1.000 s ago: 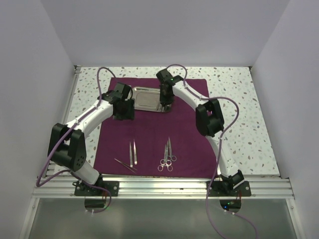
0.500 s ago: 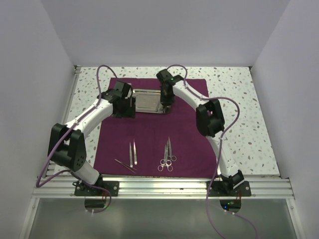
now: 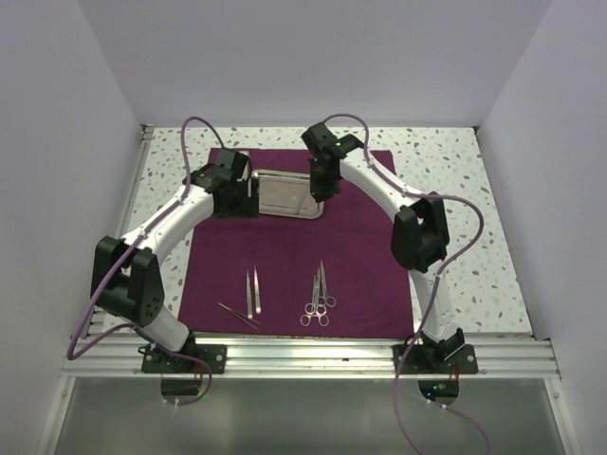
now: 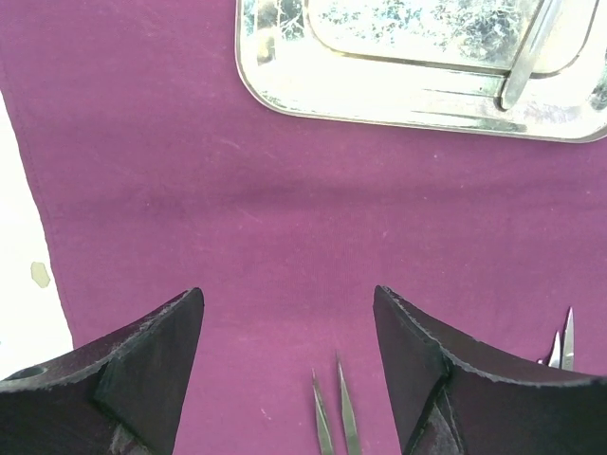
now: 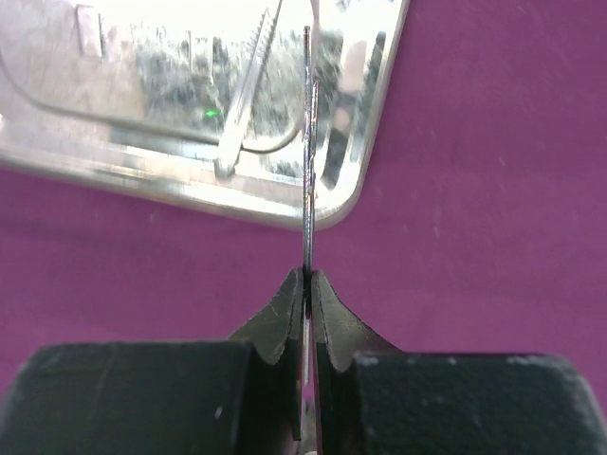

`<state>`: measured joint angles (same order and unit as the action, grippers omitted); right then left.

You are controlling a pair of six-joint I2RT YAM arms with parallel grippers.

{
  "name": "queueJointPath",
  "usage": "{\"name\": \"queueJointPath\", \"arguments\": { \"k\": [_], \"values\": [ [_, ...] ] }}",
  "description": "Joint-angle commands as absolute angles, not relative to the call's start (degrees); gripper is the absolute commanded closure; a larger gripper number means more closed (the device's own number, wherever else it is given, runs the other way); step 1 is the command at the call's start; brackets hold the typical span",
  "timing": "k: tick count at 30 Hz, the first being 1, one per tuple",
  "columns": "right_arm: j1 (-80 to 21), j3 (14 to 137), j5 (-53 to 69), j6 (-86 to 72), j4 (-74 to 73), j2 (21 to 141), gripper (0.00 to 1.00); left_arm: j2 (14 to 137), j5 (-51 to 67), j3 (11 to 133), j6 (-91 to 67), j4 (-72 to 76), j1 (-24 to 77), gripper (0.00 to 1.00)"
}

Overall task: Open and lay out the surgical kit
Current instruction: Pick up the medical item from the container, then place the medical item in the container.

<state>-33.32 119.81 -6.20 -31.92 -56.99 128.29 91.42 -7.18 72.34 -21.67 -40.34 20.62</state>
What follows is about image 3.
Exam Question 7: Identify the steel surgical scissors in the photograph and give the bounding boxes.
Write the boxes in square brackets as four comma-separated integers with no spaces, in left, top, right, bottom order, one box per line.
[300,273,320,327]

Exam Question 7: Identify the stainless steel instrument tray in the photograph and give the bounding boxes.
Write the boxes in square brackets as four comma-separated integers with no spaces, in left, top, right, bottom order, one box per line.
[252,169,324,220]

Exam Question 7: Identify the steel forceps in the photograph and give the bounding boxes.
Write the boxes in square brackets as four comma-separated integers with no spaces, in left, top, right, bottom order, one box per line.
[253,266,262,315]

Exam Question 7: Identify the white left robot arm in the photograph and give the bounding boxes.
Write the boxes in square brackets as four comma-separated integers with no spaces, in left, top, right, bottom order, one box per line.
[91,149,259,373]

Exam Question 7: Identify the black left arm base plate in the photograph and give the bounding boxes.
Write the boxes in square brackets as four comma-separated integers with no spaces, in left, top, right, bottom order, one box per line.
[138,344,228,374]

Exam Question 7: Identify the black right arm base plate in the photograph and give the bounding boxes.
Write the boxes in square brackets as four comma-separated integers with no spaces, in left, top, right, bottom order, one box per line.
[392,328,479,374]

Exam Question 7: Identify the aluminium front rail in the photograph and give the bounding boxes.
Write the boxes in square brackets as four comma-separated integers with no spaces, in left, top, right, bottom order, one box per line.
[61,334,561,379]

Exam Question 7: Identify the steel needle holder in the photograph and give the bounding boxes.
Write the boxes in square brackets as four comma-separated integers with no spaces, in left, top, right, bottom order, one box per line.
[311,269,329,327]

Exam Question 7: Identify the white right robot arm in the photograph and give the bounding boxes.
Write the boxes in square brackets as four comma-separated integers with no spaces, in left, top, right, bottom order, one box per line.
[302,121,466,373]

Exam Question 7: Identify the aluminium left side rail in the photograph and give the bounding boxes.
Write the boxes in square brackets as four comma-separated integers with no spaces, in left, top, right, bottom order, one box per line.
[80,123,156,340]

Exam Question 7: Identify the aluminium rail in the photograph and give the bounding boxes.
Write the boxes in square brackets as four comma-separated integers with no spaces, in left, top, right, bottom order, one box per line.
[61,334,561,379]
[80,123,156,340]

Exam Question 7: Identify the small steel hemostat clamp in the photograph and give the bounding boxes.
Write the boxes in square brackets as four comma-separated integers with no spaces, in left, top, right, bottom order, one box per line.
[319,262,337,308]

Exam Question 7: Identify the thin pointed steel tweezers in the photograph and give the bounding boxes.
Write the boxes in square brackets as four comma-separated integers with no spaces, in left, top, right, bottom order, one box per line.
[217,302,261,331]

